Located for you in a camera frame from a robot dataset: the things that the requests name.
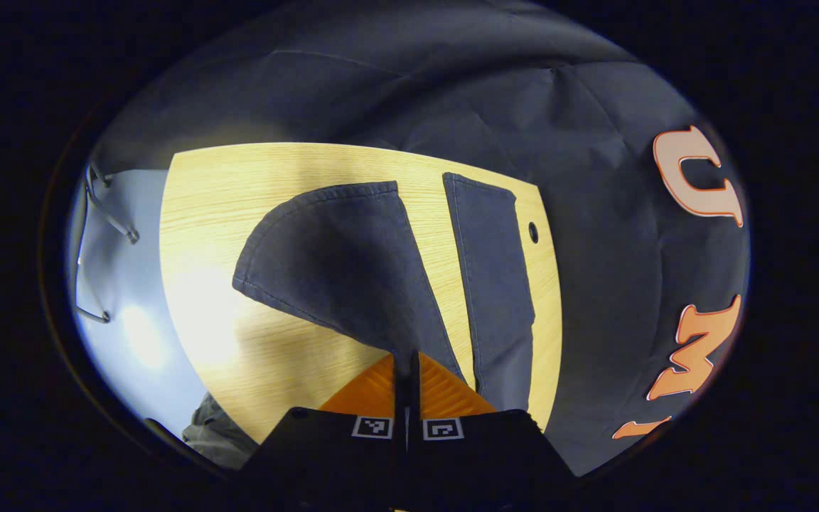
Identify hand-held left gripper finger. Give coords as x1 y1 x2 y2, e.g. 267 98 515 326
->
239 352 408 509
409 351 581 509

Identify dark grey jeans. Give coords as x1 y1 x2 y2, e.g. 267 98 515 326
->
232 173 538 413

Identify person's grey trouser leg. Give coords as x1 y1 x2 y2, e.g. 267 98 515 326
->
182 391 262 471

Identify grey metal frame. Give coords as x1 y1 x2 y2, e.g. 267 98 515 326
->
74 164 141 325

